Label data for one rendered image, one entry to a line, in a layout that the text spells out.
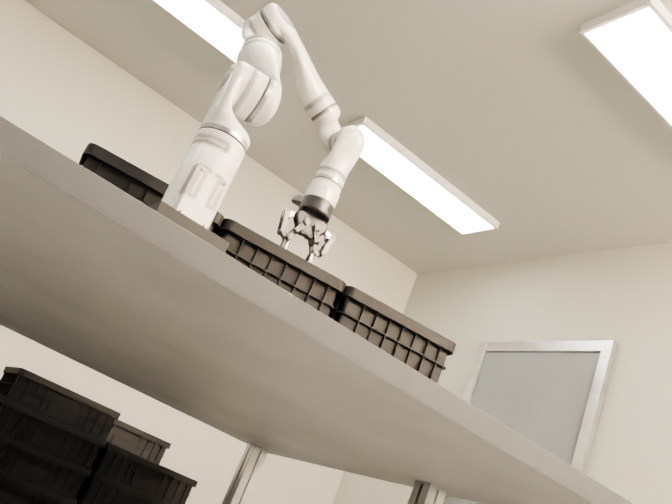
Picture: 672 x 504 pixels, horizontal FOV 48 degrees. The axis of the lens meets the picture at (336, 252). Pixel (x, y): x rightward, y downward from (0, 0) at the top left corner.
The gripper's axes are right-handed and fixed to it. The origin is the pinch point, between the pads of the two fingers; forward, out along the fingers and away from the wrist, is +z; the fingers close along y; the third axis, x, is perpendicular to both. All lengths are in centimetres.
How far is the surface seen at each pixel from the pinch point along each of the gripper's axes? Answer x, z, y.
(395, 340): -8.3, 8.7, 26.0
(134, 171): -7.9, 3.9, -39.0
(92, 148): -7.7, 3.9, -47.8
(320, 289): -7.3, 6.4, 5.9
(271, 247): -8.3, 3.9, -7.9
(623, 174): 131, -184, 187
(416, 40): 139, -184, 52
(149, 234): -59, 30, -35
